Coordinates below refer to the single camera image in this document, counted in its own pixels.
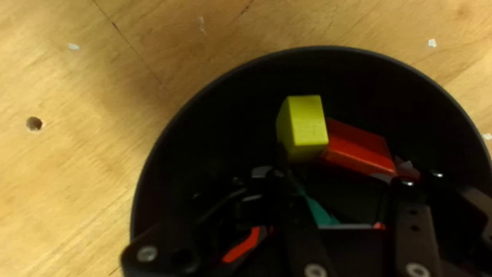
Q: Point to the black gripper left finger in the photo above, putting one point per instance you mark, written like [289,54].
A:
[296,224]

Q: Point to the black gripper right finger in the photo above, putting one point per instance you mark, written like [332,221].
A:
[410,224]

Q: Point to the yellow cube in bowl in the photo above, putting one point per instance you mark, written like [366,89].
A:
[299,128]

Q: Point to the black bowl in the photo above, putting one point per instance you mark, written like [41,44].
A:
[204,203]

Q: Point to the dark green cube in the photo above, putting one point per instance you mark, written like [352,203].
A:
[321,217]

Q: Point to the large red cube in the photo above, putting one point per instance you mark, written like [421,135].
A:
[358,149]

